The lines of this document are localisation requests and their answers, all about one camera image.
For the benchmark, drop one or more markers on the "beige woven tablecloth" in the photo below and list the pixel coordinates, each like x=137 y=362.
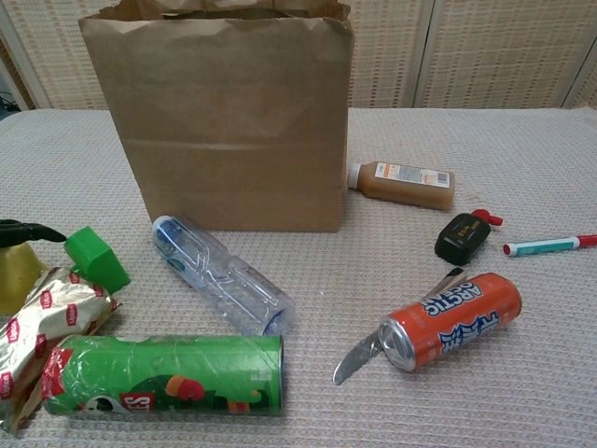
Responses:
x=466 y=410

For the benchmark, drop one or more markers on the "green plastic block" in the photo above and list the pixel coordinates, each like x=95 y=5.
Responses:
x=95 y=259

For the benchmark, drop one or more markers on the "black bottle with red cap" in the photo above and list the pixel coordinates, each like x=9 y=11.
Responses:
x=459 y=238

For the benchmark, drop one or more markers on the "yellow pear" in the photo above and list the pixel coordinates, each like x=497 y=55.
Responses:
x=16 y=280

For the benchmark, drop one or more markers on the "brown paper bag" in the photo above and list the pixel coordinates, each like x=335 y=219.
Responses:
x=224 y=116

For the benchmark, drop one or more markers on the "gold tea packet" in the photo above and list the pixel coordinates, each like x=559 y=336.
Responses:
x=51 y=308

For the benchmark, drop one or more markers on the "teal marker with red cap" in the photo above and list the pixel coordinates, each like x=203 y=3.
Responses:
x=545 y=246

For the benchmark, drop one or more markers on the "beige woven folding screen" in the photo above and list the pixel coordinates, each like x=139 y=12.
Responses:
x=490 y=51

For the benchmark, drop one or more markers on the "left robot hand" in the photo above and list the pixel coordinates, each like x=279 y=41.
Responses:
x=28 y=232

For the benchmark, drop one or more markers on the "orange soda can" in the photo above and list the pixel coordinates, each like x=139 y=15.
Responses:
x=457 y=322

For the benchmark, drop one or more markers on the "green chip can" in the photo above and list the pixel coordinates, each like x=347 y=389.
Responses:
x=163 y=368

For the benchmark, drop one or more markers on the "transparent water bottle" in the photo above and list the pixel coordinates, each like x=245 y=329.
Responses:
x=224 y=275

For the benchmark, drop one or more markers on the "brown juice bottle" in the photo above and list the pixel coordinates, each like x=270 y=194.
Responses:
x=406 y=186

